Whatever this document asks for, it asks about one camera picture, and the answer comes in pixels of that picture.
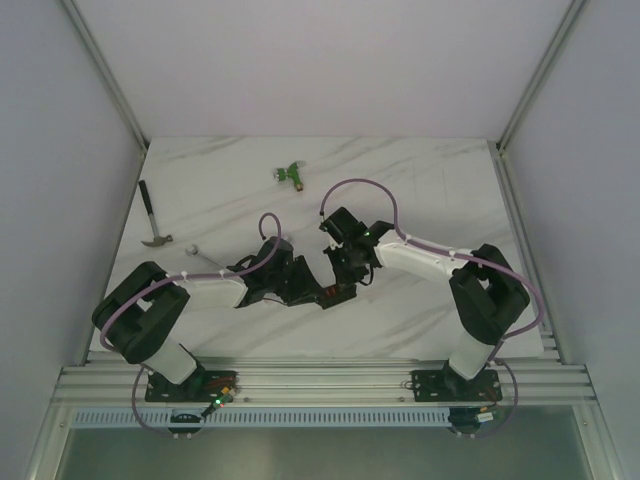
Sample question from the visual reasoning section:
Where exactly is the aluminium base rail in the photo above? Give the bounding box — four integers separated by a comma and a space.
52, 353, 596, 407

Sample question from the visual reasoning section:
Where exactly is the aluminium frame post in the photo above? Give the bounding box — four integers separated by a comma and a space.
59, 0, 150, 152
496, 0, 589, 155

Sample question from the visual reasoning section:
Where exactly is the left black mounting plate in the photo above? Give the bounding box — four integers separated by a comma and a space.
144, 370, 237, 403

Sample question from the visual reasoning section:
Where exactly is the claw hammer black handle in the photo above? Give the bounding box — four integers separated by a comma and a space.
138, 180, 173, 248

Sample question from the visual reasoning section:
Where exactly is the black mounting plate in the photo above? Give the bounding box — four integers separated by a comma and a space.
409, 369, 503, 403
144, 370, 237, 403

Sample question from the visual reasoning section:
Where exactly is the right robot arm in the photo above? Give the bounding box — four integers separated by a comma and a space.
319, 207, 530, 399

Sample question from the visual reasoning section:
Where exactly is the white slotted cable duct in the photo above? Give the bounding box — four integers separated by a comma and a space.
69, 405, 571, 430

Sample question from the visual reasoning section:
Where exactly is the left aluminium frame post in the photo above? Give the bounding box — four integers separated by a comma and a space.
59, 0, 150, 152

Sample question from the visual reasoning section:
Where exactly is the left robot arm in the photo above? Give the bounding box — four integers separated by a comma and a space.
92, 237, 325, 402

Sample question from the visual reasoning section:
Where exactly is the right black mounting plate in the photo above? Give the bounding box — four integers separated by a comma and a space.
409, 369, 503, 403

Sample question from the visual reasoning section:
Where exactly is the right aluminium frame post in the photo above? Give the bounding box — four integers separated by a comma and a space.
496, 0, 589, 155

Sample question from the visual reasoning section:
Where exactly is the silver open-end wrench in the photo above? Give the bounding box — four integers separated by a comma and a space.
185, 244, 224, 270

